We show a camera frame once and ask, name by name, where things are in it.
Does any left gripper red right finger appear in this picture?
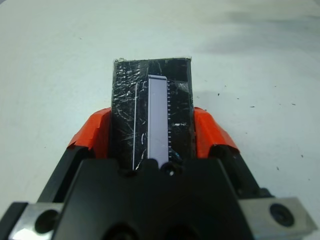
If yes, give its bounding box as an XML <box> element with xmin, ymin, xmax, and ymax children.
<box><xmin>193</xmin><ymin>106</ymin><xmax>262</xmax><ymax>198</ymax></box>

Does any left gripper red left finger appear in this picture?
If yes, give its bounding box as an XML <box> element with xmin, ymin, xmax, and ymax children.
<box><xmin>37</xmin><ymin>106</ymin><xmax>114</xmax><ymax>203</ymax></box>

